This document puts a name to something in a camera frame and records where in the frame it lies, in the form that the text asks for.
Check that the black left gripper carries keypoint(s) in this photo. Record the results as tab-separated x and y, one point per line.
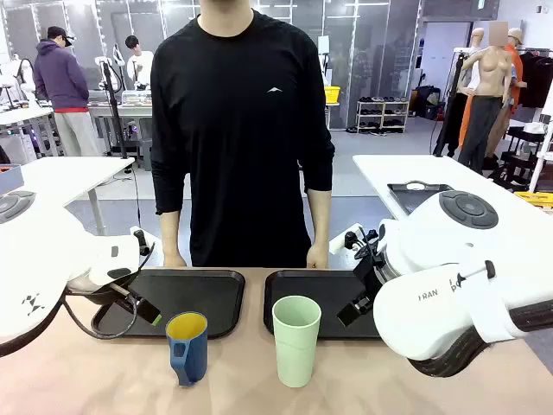
125	301

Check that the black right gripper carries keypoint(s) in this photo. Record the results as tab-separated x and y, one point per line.
369	272

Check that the blue mug yellow inside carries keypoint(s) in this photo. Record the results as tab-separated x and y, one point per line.
190	350

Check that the light green tall tumbler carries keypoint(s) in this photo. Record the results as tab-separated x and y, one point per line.
296	350

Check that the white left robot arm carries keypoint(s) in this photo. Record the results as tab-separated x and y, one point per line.
34	259

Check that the person's right forearm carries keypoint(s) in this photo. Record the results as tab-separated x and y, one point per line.
170	233

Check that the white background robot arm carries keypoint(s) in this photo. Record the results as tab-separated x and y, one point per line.
23	78

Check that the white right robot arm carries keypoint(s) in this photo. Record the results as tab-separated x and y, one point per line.
440	276

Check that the person's left forearm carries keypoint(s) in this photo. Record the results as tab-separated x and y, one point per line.
320	216

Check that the person's right hand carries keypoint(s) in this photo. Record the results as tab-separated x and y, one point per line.
175	261

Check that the person's left hand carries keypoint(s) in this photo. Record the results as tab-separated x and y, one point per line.
317	257

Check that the black plastic serving tray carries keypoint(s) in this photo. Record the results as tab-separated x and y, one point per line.
194	298
311	287

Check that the grey plastic stool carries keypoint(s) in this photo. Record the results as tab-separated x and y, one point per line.
146	153

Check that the grey box orange contents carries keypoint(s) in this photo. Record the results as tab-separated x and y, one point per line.
10	177

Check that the wooden shoe rack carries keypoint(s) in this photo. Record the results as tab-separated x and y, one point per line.
382	114

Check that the person in black shirt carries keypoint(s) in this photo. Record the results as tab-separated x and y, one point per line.
242	129

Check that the clear plastic storage box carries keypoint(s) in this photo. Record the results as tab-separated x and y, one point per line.
136	97

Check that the yellow plastic crate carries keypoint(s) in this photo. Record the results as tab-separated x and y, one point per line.
535	199

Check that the yellow plastic basket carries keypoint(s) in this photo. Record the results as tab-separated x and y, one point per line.
332	94

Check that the person in white shirt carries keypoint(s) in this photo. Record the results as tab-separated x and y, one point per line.
140	65

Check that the man in purple hoodie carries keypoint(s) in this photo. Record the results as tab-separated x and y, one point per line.
60	78

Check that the mannequin with dark skirt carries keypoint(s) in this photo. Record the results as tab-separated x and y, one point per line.
490	78

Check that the mannequin with white top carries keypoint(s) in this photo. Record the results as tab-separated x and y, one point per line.
475	65

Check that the mannequin in orange clothes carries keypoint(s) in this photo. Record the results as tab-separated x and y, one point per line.
515	65

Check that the rack of black clothes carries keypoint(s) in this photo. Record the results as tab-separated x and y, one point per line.
535	78

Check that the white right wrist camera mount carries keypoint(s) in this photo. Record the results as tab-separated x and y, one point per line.
341	242

